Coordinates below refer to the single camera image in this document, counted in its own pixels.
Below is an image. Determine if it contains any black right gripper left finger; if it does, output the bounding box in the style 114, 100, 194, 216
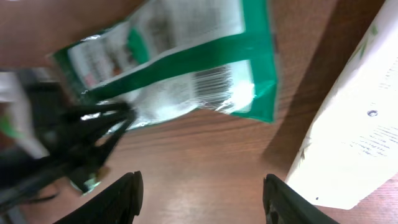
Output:
54, 171, 144, 224

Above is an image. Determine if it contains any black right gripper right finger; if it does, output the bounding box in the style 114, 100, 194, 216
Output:
262, 174, 338, 224

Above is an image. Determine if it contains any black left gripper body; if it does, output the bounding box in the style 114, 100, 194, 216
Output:
0, 70, 72, 215

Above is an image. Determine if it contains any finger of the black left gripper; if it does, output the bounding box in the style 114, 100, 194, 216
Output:
68, 119, 131, 195
62, 102, 137, 131

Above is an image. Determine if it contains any green white wipes pack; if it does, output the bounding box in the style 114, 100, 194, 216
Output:
52, 0, 278, 129

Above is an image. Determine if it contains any white tube carton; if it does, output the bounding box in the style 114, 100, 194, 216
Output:
286, 0, 397, 210

